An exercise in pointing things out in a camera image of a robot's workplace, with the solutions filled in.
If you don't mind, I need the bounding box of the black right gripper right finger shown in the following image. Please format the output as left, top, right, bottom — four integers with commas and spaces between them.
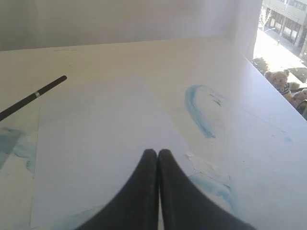
158, 149, 255, 230

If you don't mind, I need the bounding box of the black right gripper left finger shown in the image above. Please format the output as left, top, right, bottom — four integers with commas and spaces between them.
78, 149, 159, 230

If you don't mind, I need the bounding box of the brown teddy bear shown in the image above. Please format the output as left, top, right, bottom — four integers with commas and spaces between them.
264, 69, 300, 101
291, 89, 307, 113

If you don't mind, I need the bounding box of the black paintbrush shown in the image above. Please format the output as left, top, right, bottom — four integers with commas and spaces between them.
0, 75, 67, 121

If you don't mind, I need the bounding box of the white paper sheet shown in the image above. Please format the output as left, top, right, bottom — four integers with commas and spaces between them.
31, 76, 194, 228

